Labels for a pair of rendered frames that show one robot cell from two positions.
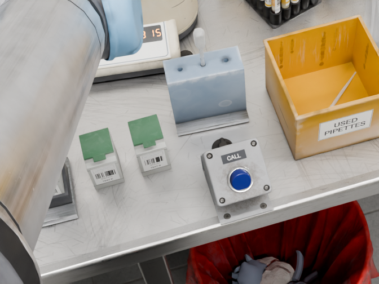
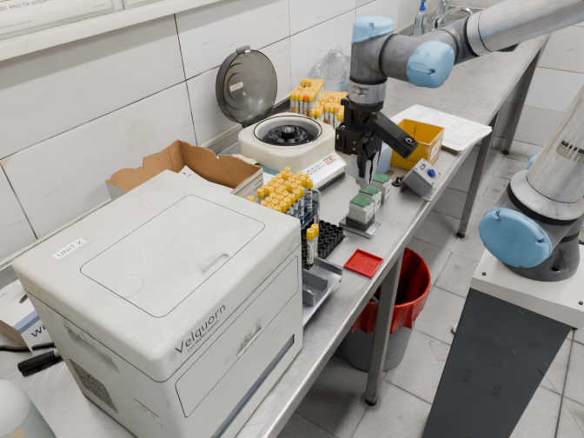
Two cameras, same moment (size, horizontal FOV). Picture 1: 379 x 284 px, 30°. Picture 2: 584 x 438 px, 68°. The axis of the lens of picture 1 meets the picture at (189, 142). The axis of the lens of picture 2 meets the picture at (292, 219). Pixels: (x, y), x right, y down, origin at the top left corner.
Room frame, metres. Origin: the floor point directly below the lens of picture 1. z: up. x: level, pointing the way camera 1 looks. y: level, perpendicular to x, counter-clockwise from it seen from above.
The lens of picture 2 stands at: (0.07, 0.94, 1.54)
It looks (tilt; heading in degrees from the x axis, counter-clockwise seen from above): 37 degrees down; 310
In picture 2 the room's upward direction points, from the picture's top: 2 degrees counter-clockwise
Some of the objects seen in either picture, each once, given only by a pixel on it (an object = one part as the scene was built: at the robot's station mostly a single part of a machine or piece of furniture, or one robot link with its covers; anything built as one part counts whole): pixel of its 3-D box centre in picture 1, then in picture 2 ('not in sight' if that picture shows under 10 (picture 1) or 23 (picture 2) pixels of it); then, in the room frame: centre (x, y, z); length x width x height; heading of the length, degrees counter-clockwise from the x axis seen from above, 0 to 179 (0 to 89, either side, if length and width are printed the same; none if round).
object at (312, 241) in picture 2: not in sight; (311, 230); (0.53, 0.33, 0.93); 0.17 x 0.09 x 0.11; 96
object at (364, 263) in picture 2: not in sight; (363, 262); (0.41, 0.30, 0.88); 0.07 x 0.07 x 0.01; 6
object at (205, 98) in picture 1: (206, 88); (376, 162); (0.58, -0.04, 0.92); 0.10 x 0.07 x 0.10; 91
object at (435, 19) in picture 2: not in sight; (454, 17); (1.07, -1.74, 0.94); 0.24 x 0.17 x 0.14; 6
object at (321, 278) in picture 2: not in sight; (302, 297); (0.43, 0.49, 0.92); 0.21 x 0.07 x 0.05; 96
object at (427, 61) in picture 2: not in sight; (421, 59); (0.40, 0.18, 1.30); 0.11 x 0.11 x 0.08; 84
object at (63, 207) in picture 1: (51, 187); (360, 221); (0.49, 0.19, 0.89); 0.09 x 0.05 x 0.04; 4
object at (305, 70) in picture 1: (326, 88); (414, 145); (0.54, -0.19, 0.93); 0.13 x 0.13 x 0.10; 5
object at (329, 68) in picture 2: not in sight; (327, 76); (1.03, -0.43, 0.97); 0.26 x 0.17 x 0.19; 110
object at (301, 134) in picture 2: not in sight; (288, 139); (0.82, 0.07, 0.97); 0.15 x 0.15 x 0.07
